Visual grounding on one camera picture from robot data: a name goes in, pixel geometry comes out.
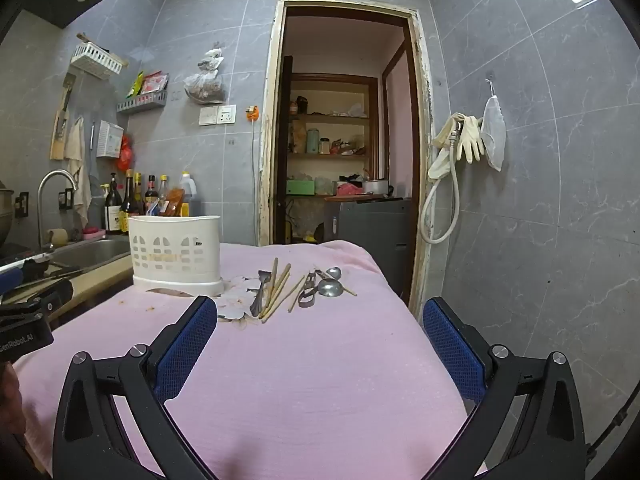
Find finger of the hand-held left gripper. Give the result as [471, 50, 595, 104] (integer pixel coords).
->
[0, 278, 74, 320]
[0, 255, 51, 292]

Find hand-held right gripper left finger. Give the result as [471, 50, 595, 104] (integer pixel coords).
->
[52, 295, 221, 480]

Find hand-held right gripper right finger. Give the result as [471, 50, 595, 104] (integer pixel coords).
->
[422, 296, 588, 480]

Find white plastic utensil holder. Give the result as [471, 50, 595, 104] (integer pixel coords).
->
[127, 215, 224, 298]

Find wooden chopstick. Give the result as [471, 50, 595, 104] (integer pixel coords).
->
[259, 270, 292, 324]
[267, 258, 279, 311]
[287, 274, 307, 312]
[263, 263, 291, 319]

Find metal spoons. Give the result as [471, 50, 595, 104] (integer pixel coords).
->
[314, 268, 358, 297]

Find steel sink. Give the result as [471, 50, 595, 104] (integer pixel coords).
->
[49, 237, 132, 269]

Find metal pot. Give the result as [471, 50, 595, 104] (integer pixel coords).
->
[0, 180, 16, 252]

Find dark pump bottle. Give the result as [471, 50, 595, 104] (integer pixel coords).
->
[102, 172, 125, 235]

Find chrome faucet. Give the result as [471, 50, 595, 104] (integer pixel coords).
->
[37, 170, 79, 254]

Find tall dark sauce bottle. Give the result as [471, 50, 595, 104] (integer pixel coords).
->
[121, 169, 141, 234]

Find pink cloth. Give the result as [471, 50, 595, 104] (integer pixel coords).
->
[12, 240, 488, 480]

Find hanging beige cloth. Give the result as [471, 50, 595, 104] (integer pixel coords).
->
[63, 116, 93, 227]

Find orange packet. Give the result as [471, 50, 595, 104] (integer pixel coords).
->
[162, 187, 187, 219]

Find grey cabinet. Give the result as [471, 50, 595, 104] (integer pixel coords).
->
[324, 198, 414, 262]

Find wooden cutting board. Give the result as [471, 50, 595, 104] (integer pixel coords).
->
[48, 72, 77, 161]

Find red plastic bag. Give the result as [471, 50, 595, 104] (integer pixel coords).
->
[117, 135, 136, 171]

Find cream rubber gloves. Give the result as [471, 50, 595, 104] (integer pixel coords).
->
[432, 113, 485, 164]

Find white mesh bag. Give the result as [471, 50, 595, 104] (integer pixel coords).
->
[480, 93, 507, 172]

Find red packet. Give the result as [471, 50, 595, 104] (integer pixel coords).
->
[141, 72, 169, 95]

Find wooden shelf unit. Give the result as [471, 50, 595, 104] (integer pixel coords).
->
[287, 73, 380, 197]

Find hanging clear plastic bag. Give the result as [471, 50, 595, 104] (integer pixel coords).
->
[183, 47, 227, 106]

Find white hose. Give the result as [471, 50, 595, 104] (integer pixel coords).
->
[419, 129, 461, 245]

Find white wall box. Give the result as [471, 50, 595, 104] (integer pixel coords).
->
[95, 120, 125, 159]

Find grey wall shelf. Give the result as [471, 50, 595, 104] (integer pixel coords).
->
[116, 91, 168, 115]

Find door frame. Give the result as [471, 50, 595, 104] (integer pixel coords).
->
[257, 0, 436, 319]

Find white wall basket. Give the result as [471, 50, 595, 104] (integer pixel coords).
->
[70, 42, 125, 80]

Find white wall switch socket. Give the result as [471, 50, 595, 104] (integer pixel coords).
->
[198, 104, 237, 126]

